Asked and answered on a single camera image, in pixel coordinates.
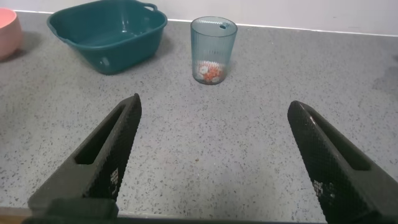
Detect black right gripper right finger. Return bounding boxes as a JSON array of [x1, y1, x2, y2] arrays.
[[287, 100, 398, 224]]

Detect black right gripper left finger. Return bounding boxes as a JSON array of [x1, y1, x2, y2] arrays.
[[27, 93, 143, 215]]

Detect red and white ring pieces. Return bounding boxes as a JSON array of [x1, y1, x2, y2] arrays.
[[195, 60, 225, 84]]

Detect blue ribbed transparent cup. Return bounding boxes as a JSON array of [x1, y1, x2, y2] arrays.
[[190, 16, 239, 86]]

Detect pink bowl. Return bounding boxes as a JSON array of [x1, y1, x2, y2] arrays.
[[0, 7, 24, 62]]

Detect teal plastic basin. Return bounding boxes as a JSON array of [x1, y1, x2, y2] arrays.
[[46, 0, 169, 76]]

